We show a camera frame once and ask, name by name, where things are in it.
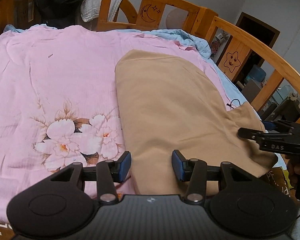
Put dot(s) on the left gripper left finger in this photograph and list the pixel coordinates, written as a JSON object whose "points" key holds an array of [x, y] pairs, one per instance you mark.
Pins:
{"points": [[106, 174]]}

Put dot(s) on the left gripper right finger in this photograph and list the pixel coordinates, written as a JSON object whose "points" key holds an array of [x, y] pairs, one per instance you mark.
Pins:
{"points": [[197, 173]]}

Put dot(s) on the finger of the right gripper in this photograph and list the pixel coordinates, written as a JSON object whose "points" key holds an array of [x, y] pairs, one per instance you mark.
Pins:
{"points": [[278, 125], [251, 134]]}

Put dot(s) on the tan khaki jacket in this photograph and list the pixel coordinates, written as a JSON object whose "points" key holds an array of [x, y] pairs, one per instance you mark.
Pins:
{"points": [[166, 103]]}

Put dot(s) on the black clothes pile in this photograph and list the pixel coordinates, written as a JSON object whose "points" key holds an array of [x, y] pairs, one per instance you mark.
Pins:
{"points": [[62, 2]]}

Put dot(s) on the blue water jug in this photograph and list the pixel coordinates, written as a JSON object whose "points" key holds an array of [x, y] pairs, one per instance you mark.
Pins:
{"points": [[257, 74]]}

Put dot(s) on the pink floral quilt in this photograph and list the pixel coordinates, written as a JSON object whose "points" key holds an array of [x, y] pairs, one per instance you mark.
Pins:
{"points": [[58, 100]]}

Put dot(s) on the grey white striped cloth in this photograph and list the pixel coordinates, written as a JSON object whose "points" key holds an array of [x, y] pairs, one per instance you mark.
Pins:
{"points": [[90, 9]]}

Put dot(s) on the wooden bed frame rail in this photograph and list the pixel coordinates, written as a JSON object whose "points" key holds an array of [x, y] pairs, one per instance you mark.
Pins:
{"points": [[203, 22]]}

